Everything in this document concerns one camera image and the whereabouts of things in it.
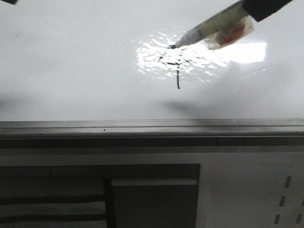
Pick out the grey aluminium whiteboard frame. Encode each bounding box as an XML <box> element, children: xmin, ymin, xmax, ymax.
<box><xmin>0</xmin><ymin>118</ymin><xmax>304</xmax><ymax>149</ymax></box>

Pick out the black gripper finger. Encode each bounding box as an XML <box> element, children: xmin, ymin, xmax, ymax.
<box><xmin>242</xmin><ymin>0</ymin><xmax>292</xmax><ymax>22</ymax></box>

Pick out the white whiteboard marker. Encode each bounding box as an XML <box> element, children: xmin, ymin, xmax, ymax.
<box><xmin>168</xmin><ymin>0</ymin><xmax>254</xmax><ymax>50</ymax></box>

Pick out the white perforated metal panel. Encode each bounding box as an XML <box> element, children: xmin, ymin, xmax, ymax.
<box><xmin>198</xmin><ymin>153</ymin><xmax>304</xmax><ymax>228</ymax></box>

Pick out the dark slatted rack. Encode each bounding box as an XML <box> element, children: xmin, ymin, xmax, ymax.
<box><xmin>0</xmin><ymin>164</ymin><xmax>200</xmax><ymax>228</ymax></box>

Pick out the white whiteboard surface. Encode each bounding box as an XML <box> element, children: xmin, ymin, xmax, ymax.
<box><xmin>0</xmin><ymin>0</ymin><xmax>304</xmax><ymax>121</ymax></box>

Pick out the dark grey square panel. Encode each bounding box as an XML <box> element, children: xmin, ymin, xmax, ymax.
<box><xmin>111</xmin><ymin>179</ymin><xmax>198</xmax><ymax>228</ymax></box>

